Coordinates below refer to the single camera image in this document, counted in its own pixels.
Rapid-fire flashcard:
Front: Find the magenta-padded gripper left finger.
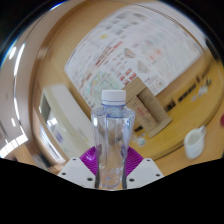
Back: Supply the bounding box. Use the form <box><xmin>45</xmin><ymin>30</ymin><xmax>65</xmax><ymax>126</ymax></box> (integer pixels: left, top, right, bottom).
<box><xmin>57</xmin><ymin>146</ymin><xmax>98</xmax><ymax>189</ymax></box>

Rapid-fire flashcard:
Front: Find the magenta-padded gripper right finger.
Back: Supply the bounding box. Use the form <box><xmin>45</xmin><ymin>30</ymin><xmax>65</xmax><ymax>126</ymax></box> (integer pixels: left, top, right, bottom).
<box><xmin>122</xmin><ymin>146</ymin><xmax>165</xmax><ymax>189</ymax></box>

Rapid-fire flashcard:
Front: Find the clear white-capped water bottle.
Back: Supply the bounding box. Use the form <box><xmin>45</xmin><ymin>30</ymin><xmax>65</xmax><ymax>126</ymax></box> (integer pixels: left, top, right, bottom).
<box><xmin>90</xmin><ymin>89</ymin><xmax>136</xmax><ymax>190</ymax></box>

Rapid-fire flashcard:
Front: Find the white standing board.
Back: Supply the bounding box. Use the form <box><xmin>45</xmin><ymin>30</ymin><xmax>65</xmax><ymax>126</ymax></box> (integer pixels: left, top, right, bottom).
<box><xmin>37</xmin><ymin>84</ymin><xmax>98</xmax><ymax>162</ymax></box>

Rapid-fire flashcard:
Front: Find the brown cardboard box stand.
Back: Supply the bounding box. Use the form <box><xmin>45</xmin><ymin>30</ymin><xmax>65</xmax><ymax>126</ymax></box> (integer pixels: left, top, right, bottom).
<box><xmin>124</xmin><ymin>75</ymin><xmax>173</xmax><ymax>139</ymax></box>

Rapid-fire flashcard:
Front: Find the white ceramic mug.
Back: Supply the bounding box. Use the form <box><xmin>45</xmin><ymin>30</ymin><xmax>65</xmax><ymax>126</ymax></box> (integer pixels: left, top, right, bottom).
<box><xmin>183</xmin><ymin>125</ymin><xmax>207</xmax><ymax>160</ymax></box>

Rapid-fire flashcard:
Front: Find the large printed wall poster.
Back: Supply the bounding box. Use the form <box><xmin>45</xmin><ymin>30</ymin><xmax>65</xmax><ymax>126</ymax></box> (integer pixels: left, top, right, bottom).
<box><xmin>63</xmin><ymin>4</ymin><xmax>205</xmax><ymax>110</ymax></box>

